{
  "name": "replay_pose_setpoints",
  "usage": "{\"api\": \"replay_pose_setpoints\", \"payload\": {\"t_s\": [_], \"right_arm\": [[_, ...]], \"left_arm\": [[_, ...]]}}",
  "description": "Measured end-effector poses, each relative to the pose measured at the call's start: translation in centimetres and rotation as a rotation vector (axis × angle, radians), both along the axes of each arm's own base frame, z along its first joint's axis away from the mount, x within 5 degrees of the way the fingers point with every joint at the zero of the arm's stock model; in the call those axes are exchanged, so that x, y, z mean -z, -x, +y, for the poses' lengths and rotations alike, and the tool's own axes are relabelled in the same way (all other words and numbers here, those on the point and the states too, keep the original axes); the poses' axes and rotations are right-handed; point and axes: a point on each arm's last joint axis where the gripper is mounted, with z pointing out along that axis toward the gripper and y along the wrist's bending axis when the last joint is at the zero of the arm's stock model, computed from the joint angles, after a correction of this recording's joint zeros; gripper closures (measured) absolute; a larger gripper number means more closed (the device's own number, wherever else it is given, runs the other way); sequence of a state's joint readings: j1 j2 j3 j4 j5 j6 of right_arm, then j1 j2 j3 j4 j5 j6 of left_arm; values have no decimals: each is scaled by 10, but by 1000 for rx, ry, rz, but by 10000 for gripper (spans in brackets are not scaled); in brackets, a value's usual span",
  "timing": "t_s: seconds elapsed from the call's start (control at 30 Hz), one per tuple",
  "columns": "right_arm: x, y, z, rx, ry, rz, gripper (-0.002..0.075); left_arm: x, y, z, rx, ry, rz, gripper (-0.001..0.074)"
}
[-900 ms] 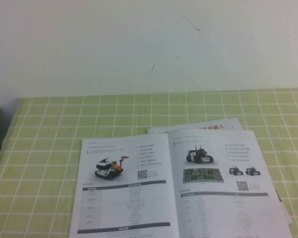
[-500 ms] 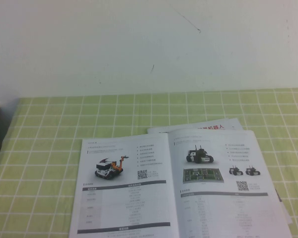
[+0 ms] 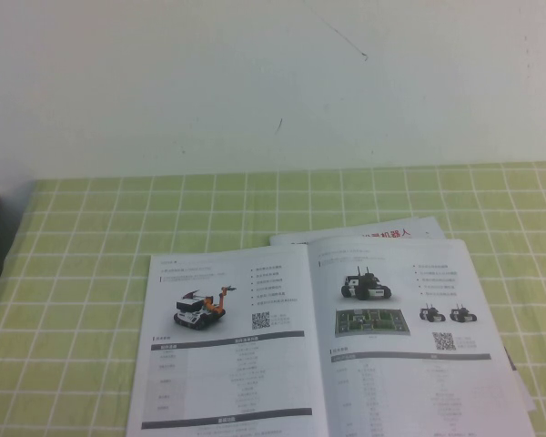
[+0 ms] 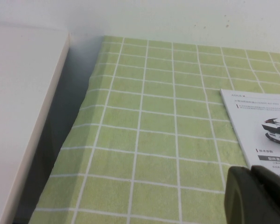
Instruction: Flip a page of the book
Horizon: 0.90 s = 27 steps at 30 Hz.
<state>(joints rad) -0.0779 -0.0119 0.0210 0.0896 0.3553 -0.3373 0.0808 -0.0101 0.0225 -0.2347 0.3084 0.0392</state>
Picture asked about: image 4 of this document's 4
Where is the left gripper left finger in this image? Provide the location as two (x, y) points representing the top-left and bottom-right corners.
(224, 165), (280, 224)

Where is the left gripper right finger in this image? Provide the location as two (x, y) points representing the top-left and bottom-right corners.
(250, 165), (280, 224)

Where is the white product booklet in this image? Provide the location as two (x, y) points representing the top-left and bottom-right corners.
(219, 88), (280, 185)

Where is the green checkered tablecloth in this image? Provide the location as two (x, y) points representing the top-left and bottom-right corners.
(28, 35), (280, 224)

